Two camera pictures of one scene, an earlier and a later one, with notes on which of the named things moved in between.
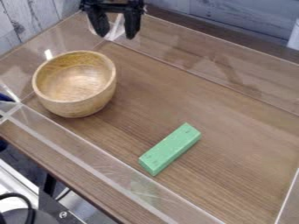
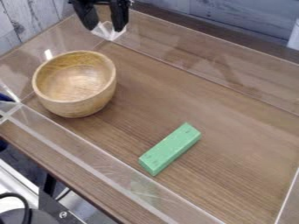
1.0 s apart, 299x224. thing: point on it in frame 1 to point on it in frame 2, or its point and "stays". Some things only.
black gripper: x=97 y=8 to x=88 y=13
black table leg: x=49 y=185 stays
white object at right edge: x=293 y=40 stays
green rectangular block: x=168 y=149 stays
